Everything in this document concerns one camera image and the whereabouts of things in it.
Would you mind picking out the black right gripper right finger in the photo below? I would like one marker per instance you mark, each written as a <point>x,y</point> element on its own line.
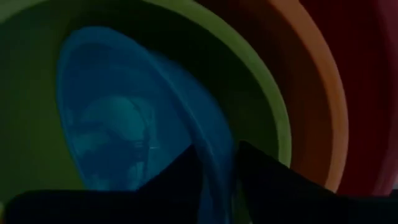
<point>295,202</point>

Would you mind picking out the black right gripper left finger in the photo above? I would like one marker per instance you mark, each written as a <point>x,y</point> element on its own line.
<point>93,208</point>

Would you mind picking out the orange bowl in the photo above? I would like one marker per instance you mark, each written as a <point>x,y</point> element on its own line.
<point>311,109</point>

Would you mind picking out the blue bowl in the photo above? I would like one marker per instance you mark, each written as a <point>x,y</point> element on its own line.
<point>109,109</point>

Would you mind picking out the green bowl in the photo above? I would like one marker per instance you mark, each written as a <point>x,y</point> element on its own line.
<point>25,124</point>

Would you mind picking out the large red bowl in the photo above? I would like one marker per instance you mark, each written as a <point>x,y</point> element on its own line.
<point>367,93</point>

